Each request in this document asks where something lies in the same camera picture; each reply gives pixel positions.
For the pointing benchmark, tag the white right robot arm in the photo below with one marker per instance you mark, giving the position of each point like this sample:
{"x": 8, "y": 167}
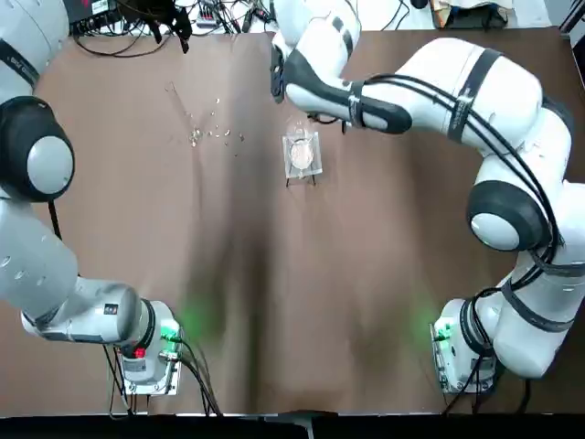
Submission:
{"x": 457, "y": 78}

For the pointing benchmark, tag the glass graduated cylinder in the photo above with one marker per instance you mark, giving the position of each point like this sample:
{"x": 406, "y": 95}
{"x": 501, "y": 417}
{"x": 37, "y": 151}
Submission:
{"x": 195, "y": 137}

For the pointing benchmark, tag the clear plate tripod stand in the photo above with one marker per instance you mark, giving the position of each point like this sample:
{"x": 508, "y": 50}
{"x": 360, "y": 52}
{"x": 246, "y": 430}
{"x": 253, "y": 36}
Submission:
{"x": 288, "y": 171}

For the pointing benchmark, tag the large beaker with white powder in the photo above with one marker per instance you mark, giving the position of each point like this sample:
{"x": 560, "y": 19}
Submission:
{"x": 301, "y": 151}

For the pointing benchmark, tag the dark camera mount bracket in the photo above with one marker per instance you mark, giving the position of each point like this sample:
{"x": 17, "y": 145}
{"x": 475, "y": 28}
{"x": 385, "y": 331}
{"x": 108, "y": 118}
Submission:
{"x": 301, "y": 414}

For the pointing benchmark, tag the grey power strip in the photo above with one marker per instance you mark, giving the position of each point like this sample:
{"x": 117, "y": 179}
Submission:
{"x": 206, "y": 16}

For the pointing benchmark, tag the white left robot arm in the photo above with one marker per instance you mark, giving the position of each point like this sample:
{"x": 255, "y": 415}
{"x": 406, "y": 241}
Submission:
{"x": 36, "y": 274}

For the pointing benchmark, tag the black electronics box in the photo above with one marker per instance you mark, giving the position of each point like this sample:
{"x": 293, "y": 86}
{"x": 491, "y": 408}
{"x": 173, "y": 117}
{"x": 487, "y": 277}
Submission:
{"x": 91, "y": 18}

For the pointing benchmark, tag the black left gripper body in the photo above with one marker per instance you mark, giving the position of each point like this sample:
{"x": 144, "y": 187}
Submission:
{"x": 176, "y": 18}

